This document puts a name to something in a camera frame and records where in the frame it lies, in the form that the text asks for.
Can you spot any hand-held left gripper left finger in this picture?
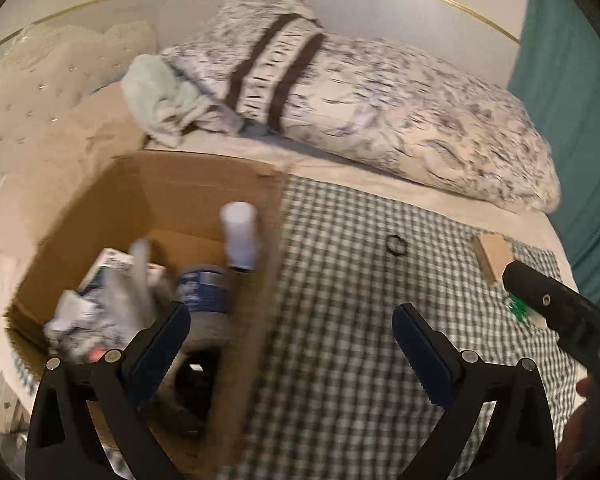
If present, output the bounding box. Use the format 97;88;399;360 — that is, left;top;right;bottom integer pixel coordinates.
25;301;193;480

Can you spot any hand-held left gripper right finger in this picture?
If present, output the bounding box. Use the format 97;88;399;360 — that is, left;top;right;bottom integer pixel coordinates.
391;302;558;480

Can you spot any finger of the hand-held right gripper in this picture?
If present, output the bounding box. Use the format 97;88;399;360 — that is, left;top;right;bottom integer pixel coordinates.
502;260;588;335

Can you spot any green sachet strip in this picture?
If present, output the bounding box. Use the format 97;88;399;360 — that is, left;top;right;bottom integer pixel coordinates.
504;294;532;327

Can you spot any dark glass jar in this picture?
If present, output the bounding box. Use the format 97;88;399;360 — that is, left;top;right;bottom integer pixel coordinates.
174;357;218;413

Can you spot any white paper packaging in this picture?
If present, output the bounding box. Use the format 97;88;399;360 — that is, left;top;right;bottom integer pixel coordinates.
44;239;158;363

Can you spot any white plastic bottle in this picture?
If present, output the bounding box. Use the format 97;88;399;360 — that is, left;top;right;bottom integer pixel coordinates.
220;202;259;274

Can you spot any large brown cardboard box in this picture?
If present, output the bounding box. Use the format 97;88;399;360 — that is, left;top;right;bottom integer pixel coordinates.
2;152;287;480

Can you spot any person's right hand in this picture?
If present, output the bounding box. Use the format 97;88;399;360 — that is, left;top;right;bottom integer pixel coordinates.
555;377;600;480

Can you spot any white printed packet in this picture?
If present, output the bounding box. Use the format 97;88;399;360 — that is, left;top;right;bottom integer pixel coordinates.
79;247;167;292

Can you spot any green checkered blanket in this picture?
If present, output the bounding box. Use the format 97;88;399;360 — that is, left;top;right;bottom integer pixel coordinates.
215;175;581;480

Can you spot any white printed storage box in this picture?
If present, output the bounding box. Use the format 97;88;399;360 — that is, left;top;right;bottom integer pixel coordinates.
0;350;36;436

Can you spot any teal curtain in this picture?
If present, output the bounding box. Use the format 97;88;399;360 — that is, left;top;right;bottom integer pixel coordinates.
507;0;600;321

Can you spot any floral print pillow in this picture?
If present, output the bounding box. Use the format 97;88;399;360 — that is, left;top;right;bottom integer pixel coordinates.
160;0;562;213

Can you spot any light green towel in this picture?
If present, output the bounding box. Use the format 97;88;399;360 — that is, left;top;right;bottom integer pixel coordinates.
121;55;246;148

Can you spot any beige tufted headboard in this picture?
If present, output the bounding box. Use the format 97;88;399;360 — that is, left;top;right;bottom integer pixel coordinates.
0;22;158;211

